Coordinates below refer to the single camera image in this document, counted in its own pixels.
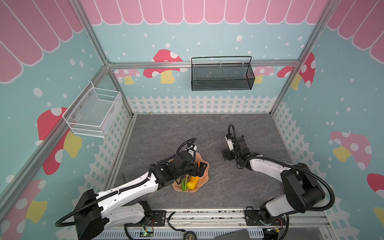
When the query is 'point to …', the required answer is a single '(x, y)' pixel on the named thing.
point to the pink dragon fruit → (184, 184)
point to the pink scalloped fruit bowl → (202, 180)
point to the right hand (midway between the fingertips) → (228, 147)
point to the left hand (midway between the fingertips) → (198, 166)
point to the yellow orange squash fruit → (193, 182)
